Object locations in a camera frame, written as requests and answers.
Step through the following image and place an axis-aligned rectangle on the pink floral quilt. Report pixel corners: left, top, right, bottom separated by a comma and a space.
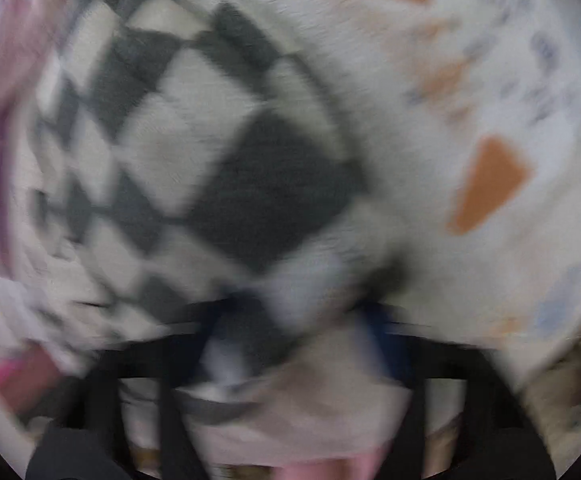
0, 0, 96, 281

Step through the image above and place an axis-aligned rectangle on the cartoon printed bed sheet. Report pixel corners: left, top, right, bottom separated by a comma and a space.
250, 0, 581, 386

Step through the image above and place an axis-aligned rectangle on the grey white checkered cardigan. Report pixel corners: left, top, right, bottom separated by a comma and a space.
20, 0, 421, 461

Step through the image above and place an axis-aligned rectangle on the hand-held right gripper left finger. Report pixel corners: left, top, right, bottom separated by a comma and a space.
25, 302, 234, 480

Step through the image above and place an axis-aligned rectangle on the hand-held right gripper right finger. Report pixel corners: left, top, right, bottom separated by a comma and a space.
355, 302, 557, 480

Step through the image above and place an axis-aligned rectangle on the pink box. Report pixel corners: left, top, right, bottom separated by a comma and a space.
0, 349, 68, 411

